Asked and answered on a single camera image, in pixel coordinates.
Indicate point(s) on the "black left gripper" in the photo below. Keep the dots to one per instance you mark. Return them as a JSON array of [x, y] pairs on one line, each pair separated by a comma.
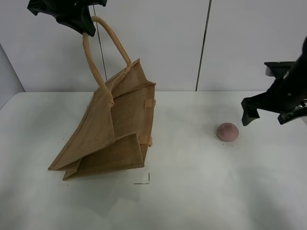
[[71, 13]]

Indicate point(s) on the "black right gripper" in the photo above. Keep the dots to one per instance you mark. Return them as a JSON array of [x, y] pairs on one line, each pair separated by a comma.
[[284, 95]]

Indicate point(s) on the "pink peach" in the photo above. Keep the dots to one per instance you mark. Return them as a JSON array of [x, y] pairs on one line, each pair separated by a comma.
[[227, 132]]

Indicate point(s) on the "brown linen tote bag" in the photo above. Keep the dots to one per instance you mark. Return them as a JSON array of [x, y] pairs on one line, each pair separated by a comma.
[[116, 129]]

